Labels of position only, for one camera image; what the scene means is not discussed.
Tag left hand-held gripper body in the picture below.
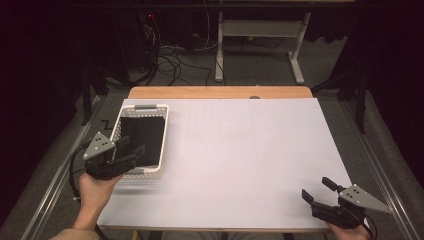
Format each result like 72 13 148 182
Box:
83 131 137 181

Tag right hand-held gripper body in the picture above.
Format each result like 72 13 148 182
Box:
311 184 394 230

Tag black cloth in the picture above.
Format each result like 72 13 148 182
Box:
118 116 166 167

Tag white perforated plastic basket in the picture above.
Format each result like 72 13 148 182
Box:
109 104 170 181

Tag person's right hand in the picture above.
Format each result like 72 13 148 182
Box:
326 222 371 240

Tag person's left hand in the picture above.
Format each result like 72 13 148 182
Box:
73 172 123 231

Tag black stand legs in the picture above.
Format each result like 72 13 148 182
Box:
311 68 368 134
81 64 134 127

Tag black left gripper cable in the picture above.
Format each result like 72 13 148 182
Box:
68 143 92 203

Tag aluminium floor rail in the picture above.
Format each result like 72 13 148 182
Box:
339 99 418 240
19 95 103 240

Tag tangle of floor cables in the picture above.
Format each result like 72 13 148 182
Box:
143 13 214 87

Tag white metal desk frame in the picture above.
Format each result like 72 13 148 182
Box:
214 12 312 85

